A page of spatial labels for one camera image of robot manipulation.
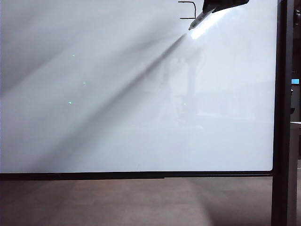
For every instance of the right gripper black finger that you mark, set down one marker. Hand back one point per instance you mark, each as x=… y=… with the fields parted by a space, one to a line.
x=223 y=4

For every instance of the black whiteboard stand post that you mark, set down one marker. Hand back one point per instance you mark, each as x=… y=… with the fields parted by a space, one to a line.
x=282 y=117

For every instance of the white marker pen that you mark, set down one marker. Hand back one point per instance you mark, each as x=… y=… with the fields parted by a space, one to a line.
x=198 y=21

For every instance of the white glass whiteboard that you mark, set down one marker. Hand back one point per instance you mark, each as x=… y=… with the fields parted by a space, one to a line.
x=117 y=94

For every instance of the black post knob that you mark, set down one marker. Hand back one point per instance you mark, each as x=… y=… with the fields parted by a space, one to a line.
x=297 y=16

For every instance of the small blue lit screen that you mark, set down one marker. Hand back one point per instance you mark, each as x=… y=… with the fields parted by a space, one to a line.
x=295 y=81

